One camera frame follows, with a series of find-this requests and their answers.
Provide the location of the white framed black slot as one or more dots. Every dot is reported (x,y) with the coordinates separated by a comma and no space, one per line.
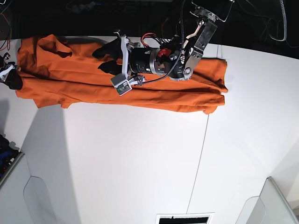
(200,218)

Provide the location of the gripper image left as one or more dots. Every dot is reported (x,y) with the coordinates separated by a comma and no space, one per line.
(5,67)

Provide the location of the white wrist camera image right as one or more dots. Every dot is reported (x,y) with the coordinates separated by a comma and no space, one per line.
(121,84)

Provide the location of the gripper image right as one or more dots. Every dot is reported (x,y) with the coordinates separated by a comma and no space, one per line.
(137,59)

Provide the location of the grey panel right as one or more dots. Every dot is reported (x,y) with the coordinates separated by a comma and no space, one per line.
(270,207)

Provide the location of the orange t-shirt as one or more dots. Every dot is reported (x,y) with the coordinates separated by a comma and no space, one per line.
(204,91)

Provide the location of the grey panel left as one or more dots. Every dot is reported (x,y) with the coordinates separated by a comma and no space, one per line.
(24,199)

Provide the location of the grey panel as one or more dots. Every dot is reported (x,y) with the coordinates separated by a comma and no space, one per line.
(270,207)
(24,199)

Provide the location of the bin with dark items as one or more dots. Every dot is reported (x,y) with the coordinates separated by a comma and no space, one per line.
(7,155)

